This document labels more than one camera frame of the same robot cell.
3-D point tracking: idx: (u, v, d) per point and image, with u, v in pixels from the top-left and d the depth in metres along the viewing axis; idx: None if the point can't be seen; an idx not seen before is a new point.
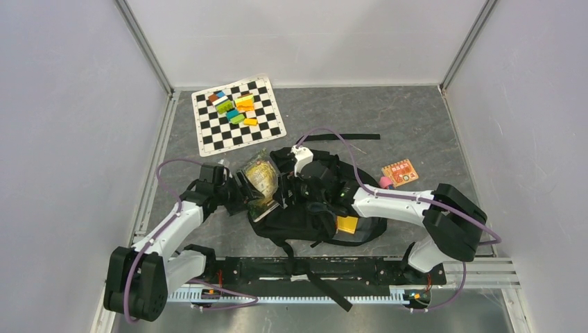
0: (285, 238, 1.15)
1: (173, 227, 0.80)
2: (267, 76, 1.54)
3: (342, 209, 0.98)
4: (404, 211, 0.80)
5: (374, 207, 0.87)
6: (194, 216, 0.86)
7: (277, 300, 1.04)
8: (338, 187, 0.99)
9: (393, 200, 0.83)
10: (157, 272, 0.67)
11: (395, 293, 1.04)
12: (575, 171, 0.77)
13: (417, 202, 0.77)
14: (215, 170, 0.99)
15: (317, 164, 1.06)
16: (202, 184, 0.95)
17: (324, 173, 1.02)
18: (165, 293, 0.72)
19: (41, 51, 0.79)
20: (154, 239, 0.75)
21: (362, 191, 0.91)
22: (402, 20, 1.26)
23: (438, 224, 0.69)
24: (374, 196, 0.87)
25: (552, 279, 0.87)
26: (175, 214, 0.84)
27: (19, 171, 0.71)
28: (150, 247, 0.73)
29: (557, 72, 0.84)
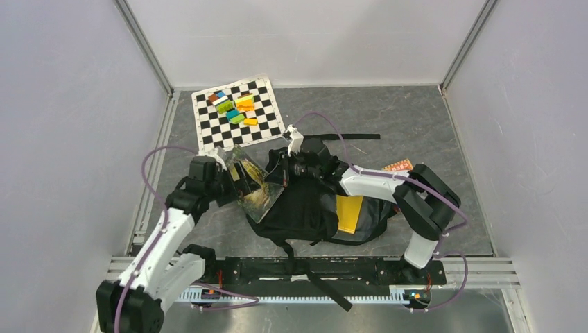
0: (285, 238, 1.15)
1: (158, 248, 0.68)
2: (267, 76, 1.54)
3: (332, 186, 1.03)
4: (381, 187, 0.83)
5: (358, 184, 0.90)
6: (184, 227, 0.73)
7: (277, 300, 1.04)
8: (332, 165, 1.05)
9: (373, 177, 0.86)
10: (148, 305, 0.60)
11: (395, 293, 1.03)
12: (575, 171, 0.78)
13: (392, 180, 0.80)
14: (206, 166, 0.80)
15: (315, 139, 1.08)
16: (191, 182, 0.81)
17: (322, 150, 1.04)
18: (161, 316, 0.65)
19: (41, 50, 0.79)
20: (139, 270, 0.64)
21: (349, 171, 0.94)
22: (402, 19, 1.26)
23: (405, 198, 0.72)
24: (359, 175, 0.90)
25: (551, 279, 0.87)
26: (162, 229, 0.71)
27: (19, 173, 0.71)
28: (136, 279, 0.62)
29: (557, 72, 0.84)
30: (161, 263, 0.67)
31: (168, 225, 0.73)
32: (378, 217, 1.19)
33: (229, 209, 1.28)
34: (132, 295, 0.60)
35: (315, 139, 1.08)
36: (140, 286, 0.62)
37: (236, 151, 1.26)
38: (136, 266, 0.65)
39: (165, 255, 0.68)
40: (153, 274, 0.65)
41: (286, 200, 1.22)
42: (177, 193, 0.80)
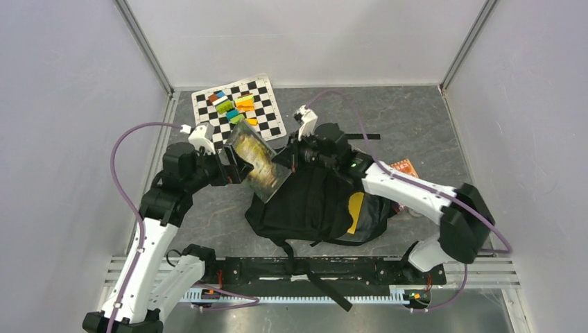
0: (285, 238, 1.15)
1: (139, 271, 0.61)
2: (267, 76, 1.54)
3: (349, 180, 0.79)
4: (417, 202, 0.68)
5: (385, 188, 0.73)
6: (163, 240, 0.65)
7: (277, 300, 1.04)
8: (349, 155, 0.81)
9: (410, 186, 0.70)
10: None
11: (395, 293, 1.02)
12: (575, 171, 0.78)
13: (435, 196, 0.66)
14: (180, 163, 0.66)
15: (329, 126, 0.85)
16: (168, 180, 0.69)
17: (341, 137, 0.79)
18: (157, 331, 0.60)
19: (41, 50, 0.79)
20: (122, 299, 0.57)
21: (375, 168, 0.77)
22: (402, 19, 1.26)
23: (454, 224, 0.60)
24: (390, 177, 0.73)
25: (551, 279, 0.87)
26: (139, 250, 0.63)
27: (19, 173, 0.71)
28: (119, 312, 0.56)
29: (557, 73, 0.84)
30: (145, 286, 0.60)
31: (144, 238, 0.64)
32: (378, 217, 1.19)
33: (229, 209, 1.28)
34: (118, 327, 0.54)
35: (329, 127, 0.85)
36: (125, 318, 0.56)
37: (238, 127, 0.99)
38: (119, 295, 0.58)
39: (148, 277, 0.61)
40: (138, 301, 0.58)
41: (285, 197, 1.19)
42: (153, 191, 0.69)
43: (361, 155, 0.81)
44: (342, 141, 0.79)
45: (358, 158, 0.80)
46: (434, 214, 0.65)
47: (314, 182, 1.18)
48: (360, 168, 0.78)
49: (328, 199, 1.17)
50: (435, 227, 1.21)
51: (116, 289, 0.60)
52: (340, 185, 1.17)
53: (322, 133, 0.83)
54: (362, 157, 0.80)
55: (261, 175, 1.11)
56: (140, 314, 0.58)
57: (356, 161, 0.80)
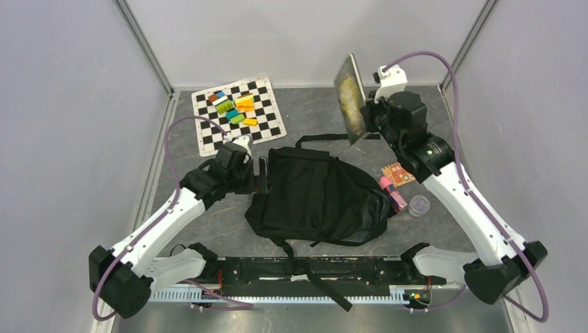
0: (285, 238, 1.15)
1: (159, 227, 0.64)
2: (267, 76, 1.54)
3: (414, 162, 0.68)
4: (479, 234, 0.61)
5: (453, 198, 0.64)
6: (191, 211, 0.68)
7: (277, 300, 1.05)
8: (421, 136, 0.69)
9: (482, 216, 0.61)
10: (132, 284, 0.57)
11: (395, 293, 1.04)
12: (575, 171, 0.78)
13: (503, 241, 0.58)
14: (234, 156, 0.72)
15: (410, 94, 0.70)
16: (215, 166, 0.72)
17: (419, 112, 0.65)
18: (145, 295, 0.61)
19: (41, 50, 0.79)
20: (134, 245, 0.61)
21: (453, 168, 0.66)
22: (402, 20, 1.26)
23: (509, 277, 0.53)
24: (465, 192, 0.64)
25: (552, 280, 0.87)
26: (166, 209, 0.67)
27: (20, 171, 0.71)
28: (127, 255, 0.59)
29: (557, 72, 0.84)
30: (158, 243, 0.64)
31: (177, 203, 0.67)
32: (378, 216, 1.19)
33: (229, 209, 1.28)
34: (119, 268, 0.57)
35: (413, 95, 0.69)
36: (130, 263, 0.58)
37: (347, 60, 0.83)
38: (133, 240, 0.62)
39: (163, 238, 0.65)
40: (146, 253, 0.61)
41: (285, 196, 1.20)
42: (197, 172, 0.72)
43: (437, 141, 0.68)
44: (419, 114, 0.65)
45: (433, 143, 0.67)
46: (489, 254, 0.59)
47: (314, 181, 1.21)
48: (433, 156, 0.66)
49: (328, 198, 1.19)
50: (435, 227, 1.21)
51: (132, 234, 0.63)
52: (340, 185, 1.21)
53: (398, 99, 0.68)
54: (441, 144, 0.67)
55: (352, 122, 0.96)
56: (141, 267, 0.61)
57: (430, 146, 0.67)
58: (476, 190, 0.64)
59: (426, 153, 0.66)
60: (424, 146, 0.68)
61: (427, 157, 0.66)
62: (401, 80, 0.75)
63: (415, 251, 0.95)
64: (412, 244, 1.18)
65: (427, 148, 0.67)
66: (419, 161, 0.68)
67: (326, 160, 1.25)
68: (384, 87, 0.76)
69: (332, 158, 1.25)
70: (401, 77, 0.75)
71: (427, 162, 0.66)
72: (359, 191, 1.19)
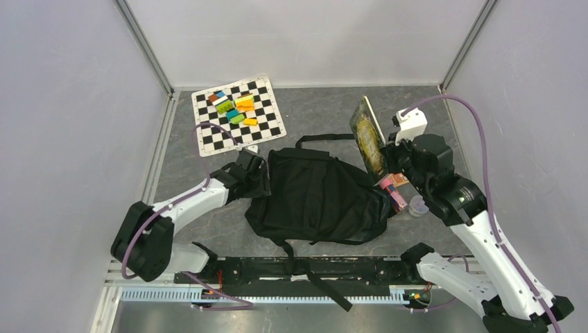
0: (285, 238, 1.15)
1: (193, 199, 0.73)
2: (267, 76, 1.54)
3: (444, 207, 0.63)
4: (507, 288, 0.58)
5: (483, 248, 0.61)
6: (219, 195, 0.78)
7: (277, 300, 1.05)
8: (450, 180, 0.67)
9: (511, 269, 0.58)
10: (166, 238, 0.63)
11: (395, 293, 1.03)
12: (575, 171, 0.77)
13: (532, 297, 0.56)
14: (253, 159, 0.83)
15: (434, 137, 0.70)
16: (236, 168, 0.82)
17: (444, 155, 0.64)
18: (166, 259, 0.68)
19: (41, 50, 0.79)
20: (173, 205, 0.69)
21: (487, 218, 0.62)
22: (402, 20, 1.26)
23: None
24: (496, 243, 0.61)
25: (552, 280, 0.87)
26: (201, 188, 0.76)
27: (20, 171, 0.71)
28: (167, 211, 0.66)
29: (557, 72, 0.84)
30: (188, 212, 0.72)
31: (208, 187, 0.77)
32: (378, 215, 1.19)
33: (229, 209, 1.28)
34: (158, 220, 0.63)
35: (438, 139, 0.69)
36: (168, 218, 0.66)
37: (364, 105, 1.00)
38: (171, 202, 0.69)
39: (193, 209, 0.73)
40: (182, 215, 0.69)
41: (285, 195, 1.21)
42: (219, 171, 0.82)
43: (468, 185, 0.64)
44: (446, 158, 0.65)
45: (462, 187, 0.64)
46: (515, 308, 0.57)
47: (313, 180, 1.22)
48: (465, 201, 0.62)
49: (327, 198, 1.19)
50: (435, 227, 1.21)
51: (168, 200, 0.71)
52: (339, 185, 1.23)
53: (421, 143, 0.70)
54: (472, 189, 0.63)
55: (372, 161, 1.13)
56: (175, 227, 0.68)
57: (460, 189, 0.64)
58: (507, 243, 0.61)
59: (457, 198, 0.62)
60: (453, 188, 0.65)
61: (458, 201, 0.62)
62: (421, 121, 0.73)
63: (420, 257, 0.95)
64: (412, 244, 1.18)
65: (457, 192, 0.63)
66: (449, 206, 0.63)
67: (324, 159, 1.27)
68: (403, 130, 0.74)
69: (331, 158, 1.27)
70: (421, 119, 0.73)
71: (457, 207, 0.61)
72: (359, 191, 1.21)
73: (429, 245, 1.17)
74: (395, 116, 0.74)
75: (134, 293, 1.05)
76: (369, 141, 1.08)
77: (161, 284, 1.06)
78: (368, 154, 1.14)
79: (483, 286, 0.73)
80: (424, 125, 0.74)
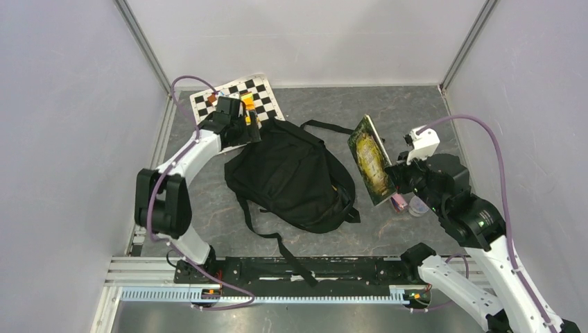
0: (245, 196, 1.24)
1: (191, 151, 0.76)
2: (265, 75, 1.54)
3: (461, 229, 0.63)
4: (518, 313, 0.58)
5: (497, 272, 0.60)
6: (213, 143, 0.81)
7: (277, 300, 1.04)
8: (466, 200, 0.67)
9: (525, 295, 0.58)
10: (182, 192, 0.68)
11: (395, 293, 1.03)
12: (575, 170, 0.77)
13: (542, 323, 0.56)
14: (232, 103, 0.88)
15: (446, 157, 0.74)
16: (220, 116, 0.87)
17: (460, 176, 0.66)
18: (188, 210, 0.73)
19: (41, 52, 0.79)
20: (177, 162, 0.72)
21: (504, 243, 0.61)
22: (402, 20, 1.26)
23: None
24: (512, 269, 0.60)
25: (551, 280, 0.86)
26: (194, 141, 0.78)
27: (20, 172, 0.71)
28: (173, 169, 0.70)
29: (557, 72, 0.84)
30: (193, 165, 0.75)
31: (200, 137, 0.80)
32: (338, 209, 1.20)
33: (229, 209, 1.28)
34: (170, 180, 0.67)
35: (454, 161, 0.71)
36: (178, 174, 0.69)
37: (365, 124, 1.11)
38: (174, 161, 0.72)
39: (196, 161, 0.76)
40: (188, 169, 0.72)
41: (260, 163, 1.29)
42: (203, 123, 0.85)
43: (487, 207, 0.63)
44: (462, 179, 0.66)
45: (480, 209, 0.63)
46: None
47: (290, 159, 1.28)
48: (482, 223, 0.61)
49: (296, 175, 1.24)
50: (435, 227, 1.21)
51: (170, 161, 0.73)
52: (314, 168, 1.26)
53: (437, 164, 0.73)
54: (491, 212, 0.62)
55: (373, 180, 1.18)
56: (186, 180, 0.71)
57: (478, 211, 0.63)
58: (523, 268, 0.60)
59: (476, 221, 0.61)
60: (471, 209, 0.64)
61: (478, 225, 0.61)
62: (434, 140, 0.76)
63: (421, 259, 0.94)
64: (412, 244, 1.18)
65: (476, 214, 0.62)
66: (467, 229, 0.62)
67: (312, 144, 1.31)
68: (418, 148, 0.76)
69: (320, 144, 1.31)
70: (435, 138, 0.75)
71: (476, 231, 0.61)
72: (326, 180, 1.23)
73: (429, 245, 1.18)
74: (408, 137, 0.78)
75: (134, 293, 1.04)
76: (370, 160, 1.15)
77: (161, 284, 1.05)
78: (369, 173, 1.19)
79: (488, 299, 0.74)
80: (437, 144, 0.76)
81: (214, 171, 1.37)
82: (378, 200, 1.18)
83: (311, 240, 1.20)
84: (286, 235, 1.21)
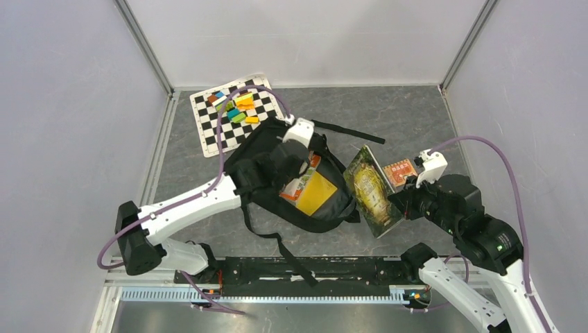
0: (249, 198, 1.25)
1: (186, 205, 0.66)
2: (265, 75, 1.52)
3: (478, 252, 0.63)
4: None
5: (509, 296, 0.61)
6: (225, 202, 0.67)
7: (277, 300, 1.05)
8: (480, 223, 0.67)
9: (534, 319, 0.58)
10: (141, 252, 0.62)
11: (395, 293, 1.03)
12: (576, 170, 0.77)
13: None
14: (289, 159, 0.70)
15: (462, 179, 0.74)
16: (266, 164, 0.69)
17: (471, 197, 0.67)
18: (155, 263, 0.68)
19: (41, 52, 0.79)
20: (157, 215, 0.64)
21: (519, 268, 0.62)
22: (401, 20, 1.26)
23: None
24: (524, 294, 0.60)
25: (552, 279, 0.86)
26: (202, 192, 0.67)
27: (19, 171, 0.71)
28: (148, 222, 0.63)
29: (557, 71, 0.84)
30: (181, 221, 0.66)
31: (214, 189, 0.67)
32: (337, 209, 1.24)
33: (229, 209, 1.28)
34: (136, 232, 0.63)
35: (460, 180, 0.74)
36: (146, 231, 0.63)
37: (363, 153, 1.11)
38: (159, 209, 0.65)
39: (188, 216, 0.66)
40: (165, 227, 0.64)
41: None
42: (247, 163, 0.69)
43: (504, 230, 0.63)
44: (473, 199, 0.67)
45: (498, 233, 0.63)
46: None
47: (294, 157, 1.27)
48: (499, 248, 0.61)
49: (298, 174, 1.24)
50: (435, 227, 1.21)
51: (162, 203, 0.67)
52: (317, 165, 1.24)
53: (448, 185, 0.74)
54: (509, 236, 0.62)
55: (374, 210, 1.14)
56: (154, 238, 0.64)
57: (496, 234, 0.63)
58: (537, 293, 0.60)
59: (494, 244, 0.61)
60: (487, 232, 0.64)
61: (494, 248, 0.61)
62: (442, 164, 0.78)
63: (422, 262, 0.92)
64: (412, 244, 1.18)
65: (494, 238, 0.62)
66: (484, 251, 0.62)
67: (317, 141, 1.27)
68: (427, 169, 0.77)
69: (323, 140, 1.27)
70: (442, 161, 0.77)
71: (493, 254, 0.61)
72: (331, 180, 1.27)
73: (429, 245, 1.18)
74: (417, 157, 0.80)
75: (134, 293, 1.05)
76: (371, 190, 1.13)
77: (161, 284, 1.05)
78: (368, 204, 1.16)
79: (489, 309, 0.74)
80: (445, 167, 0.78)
81: (214, 171, 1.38)
82: (378, 229, 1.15)
83: (311, 240, 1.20)
84: (286, 235, 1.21)
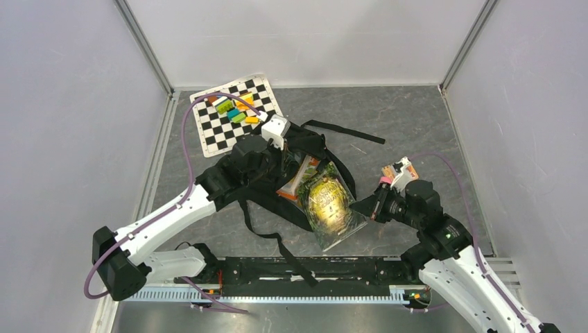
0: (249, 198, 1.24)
1: (163, 218, 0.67)
2: (265, 75, 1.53)
3: (433, 244, 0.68)
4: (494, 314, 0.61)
5: (469, 279, 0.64)
6: (200, 210, 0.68)
7: (277, 300, 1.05)
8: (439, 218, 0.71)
9: (498, 297, 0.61)
10: (124, 272, 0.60)
11: (395, 293, 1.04)
12: (575, 170, 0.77)
13: (520, 323, 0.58)
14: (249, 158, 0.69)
15: (426, 183, 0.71)
16: (231, 166, 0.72)
17: (433, 199, 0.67)
18: (141, 283, 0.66)
19: (41, 52, 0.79)
20: (135, 234, 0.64)
21: (472, 252, 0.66)
22: (401, 21, 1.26)
23: None
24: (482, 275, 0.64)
25: (551, 280, 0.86)
26: (176, 205, 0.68)
27: (19, 171, 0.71)
28: (127, 243, 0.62)
29: (557, 71, 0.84)
30: (160, 236, 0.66)
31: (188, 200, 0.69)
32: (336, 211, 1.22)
33: (229, 209, 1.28)
34: (116, 254, 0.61)
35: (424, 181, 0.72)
36: (127, 251, 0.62)
37: (327, 168, 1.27)
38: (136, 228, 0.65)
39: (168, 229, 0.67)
40: (147, 244, 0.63)
41: None
42: (213, 168, 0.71)
43: (455, 224, 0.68)
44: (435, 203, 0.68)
45: (449, 225, 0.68)
46: None
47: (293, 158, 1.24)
48: (452, 240, 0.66)
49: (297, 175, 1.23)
50: None
51: (138, 222, 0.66)
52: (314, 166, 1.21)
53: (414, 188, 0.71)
54: (458, 227, 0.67)
55: (329, 220, 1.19)
56: (137, 257, 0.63)
57: (446, 226, 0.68)
58: (492, 272, 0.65)
59: (444, 234, 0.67)
60: (441, 226, 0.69)
61: (444, 238, 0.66)
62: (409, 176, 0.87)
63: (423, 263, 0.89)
64: (412, 244, 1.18)
65: (444, 229, 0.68)
66: (438, 243, 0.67)
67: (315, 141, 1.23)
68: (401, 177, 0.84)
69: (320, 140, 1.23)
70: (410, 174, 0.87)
71: (444, 243, 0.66)
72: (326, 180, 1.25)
73: None
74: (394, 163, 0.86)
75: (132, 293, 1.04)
76: (328, 202, 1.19)
77: (161, 284, 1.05)
78: (322, 216, 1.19)
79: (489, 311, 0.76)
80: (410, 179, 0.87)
81: None
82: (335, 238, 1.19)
83: (311, 240, 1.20)
84: (286, 235, 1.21)
